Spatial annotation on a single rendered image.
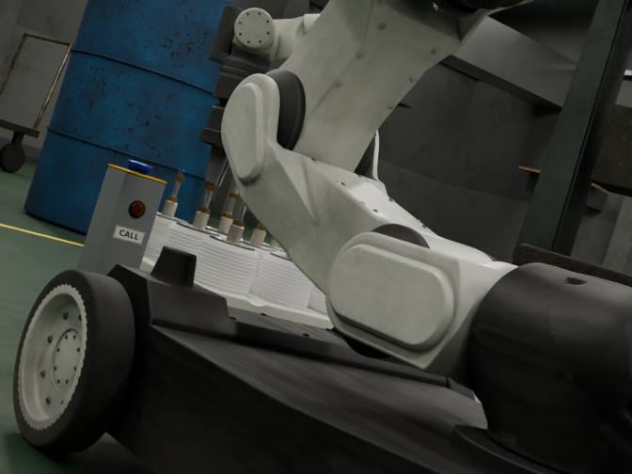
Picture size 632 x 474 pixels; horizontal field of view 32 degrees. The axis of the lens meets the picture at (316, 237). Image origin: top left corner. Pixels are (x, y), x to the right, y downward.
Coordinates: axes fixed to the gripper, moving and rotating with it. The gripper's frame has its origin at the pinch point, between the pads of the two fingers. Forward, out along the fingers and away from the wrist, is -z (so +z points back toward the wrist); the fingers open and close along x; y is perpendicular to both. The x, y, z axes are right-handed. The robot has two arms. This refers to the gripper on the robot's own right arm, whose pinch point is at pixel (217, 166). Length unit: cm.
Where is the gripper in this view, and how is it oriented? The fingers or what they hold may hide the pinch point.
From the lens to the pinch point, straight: 183.5
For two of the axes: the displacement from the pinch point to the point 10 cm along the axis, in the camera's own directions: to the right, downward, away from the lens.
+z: 3.0, -9.5, -0.2
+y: 9.1, 2.9, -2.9
